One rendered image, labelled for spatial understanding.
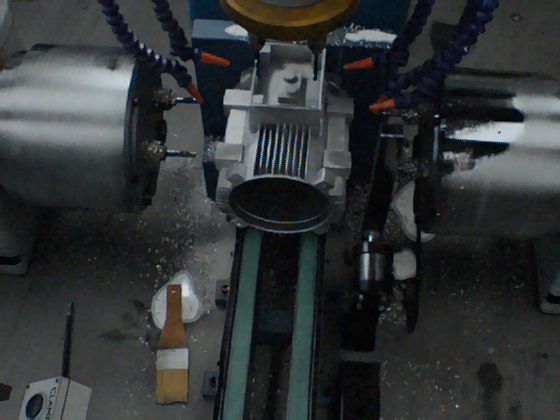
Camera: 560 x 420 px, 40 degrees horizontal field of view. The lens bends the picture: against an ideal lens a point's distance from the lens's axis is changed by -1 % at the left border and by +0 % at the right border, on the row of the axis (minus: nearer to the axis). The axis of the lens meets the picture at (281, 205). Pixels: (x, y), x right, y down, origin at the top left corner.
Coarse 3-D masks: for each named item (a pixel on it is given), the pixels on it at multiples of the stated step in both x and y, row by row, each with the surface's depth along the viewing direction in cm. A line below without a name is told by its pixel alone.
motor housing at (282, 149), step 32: (256, 160) 109; (288, 160) 107; (320, 160) 111; (224, 192) 113; (256, 192) 122; (288, 192) 124; (320, 192) 120; (256, 224) 120; (288, 224) 121; (320, 224) 117
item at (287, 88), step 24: (288, 48) 113; (264, 72) 114; (288, 72) 112; (312, 72) 114; (264, 96) 112; (288, 96) 110; (312, 96) 112; (264, 120) 110; (288, 120) 109; (312, 120) 109
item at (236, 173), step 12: (252, 72) 117; (336, 84) 117; (228, 168) 109; (240, 168) 108; (324, 168) 108; (228, 180) 109; (240, 180) 109; (324, 180) 107; (240, 228) 120; (324, 228) 118
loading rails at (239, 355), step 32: (256, 256) 120; (320, 256) 119; (224, 288) 128; (256, 288) 118; (320, 288) 116; (256, 320) 122; (288, 320) 123; (320, 320) 114; (224, 352) 111; (224, 384) 110; (320, 384) 120; (224, 416) 107; (288, 416) 107
